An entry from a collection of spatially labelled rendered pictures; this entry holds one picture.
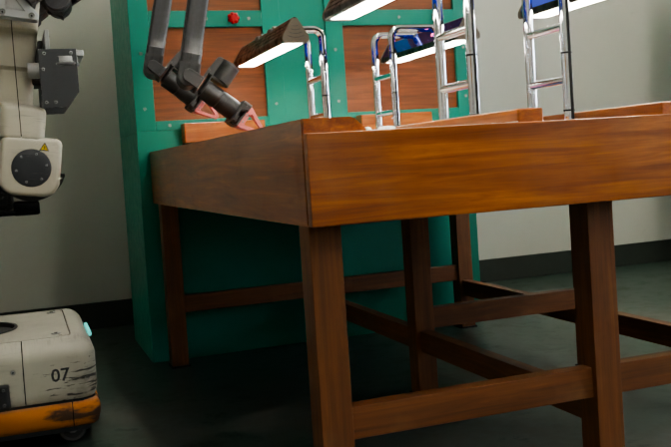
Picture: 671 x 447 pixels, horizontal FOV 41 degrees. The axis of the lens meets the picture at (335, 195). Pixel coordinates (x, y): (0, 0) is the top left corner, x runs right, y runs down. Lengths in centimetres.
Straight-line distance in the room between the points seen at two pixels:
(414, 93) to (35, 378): 191
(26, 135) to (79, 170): 164
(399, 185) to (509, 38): 342
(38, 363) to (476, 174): 129
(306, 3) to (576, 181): 196
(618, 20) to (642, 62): 28
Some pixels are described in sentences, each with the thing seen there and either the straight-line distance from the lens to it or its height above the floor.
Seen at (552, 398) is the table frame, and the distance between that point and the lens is 184.
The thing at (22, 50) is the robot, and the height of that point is 105.
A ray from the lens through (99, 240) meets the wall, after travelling 423.
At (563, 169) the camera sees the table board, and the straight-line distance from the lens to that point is 172.
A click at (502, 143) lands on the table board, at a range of 165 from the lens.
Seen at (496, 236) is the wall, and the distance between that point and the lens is 485.
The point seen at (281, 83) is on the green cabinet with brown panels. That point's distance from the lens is 342.
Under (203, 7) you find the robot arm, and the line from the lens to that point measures 251.
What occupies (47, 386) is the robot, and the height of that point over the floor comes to 17.
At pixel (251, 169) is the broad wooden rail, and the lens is 187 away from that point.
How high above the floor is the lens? 69
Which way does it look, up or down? 2 degrees down
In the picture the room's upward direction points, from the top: 4 degrees counter-clockwise
